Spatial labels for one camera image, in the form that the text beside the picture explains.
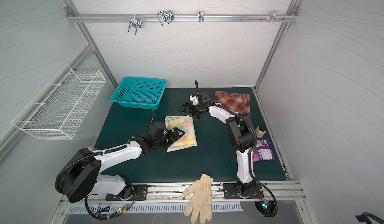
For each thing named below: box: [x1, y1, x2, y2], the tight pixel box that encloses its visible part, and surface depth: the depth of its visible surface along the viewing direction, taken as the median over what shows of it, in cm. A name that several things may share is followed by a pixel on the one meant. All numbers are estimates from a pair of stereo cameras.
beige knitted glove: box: [182, 173, 214, 224], surface depth 73 cm
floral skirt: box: [165, 115, 198, 153], surface depth 95 cm
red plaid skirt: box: [214, 90, 251, 117], surface depth 113 cm
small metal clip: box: [198, 10, 204, 23], surface depth 80 cm
